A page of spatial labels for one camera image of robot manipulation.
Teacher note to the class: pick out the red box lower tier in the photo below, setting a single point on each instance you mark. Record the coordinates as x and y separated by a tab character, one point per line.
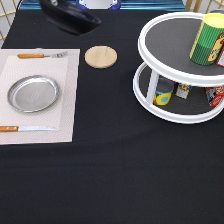
214	95

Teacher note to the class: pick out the silver metal plate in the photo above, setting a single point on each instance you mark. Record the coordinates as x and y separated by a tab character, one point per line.
33	93

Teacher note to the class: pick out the white two-tier lazy Susan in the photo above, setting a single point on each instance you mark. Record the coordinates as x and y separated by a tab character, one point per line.
164	45

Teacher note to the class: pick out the wooden-handled knife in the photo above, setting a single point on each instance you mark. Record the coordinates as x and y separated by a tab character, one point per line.
25	128

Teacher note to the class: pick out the wooden-handled fork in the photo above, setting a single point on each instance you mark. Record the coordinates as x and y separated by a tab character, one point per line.
26	56

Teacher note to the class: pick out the small yellow box lower tier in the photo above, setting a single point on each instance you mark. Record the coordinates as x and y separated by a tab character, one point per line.
183	90

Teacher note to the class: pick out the round wooden coaster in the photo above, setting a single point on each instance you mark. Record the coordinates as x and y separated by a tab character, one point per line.
100	56

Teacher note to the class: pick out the beige woven placemat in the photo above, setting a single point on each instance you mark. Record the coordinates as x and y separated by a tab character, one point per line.
60	115

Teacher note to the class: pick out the red raisins box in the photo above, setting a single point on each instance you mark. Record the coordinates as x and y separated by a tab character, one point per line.
220	61

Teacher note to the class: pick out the blue yellow can lower tier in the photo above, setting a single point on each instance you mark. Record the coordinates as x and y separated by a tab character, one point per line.
163	92

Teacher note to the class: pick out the yellow-lidded green canister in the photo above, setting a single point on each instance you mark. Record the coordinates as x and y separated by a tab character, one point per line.
209	39

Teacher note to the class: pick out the black bowl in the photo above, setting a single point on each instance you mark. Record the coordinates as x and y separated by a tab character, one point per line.
69	17

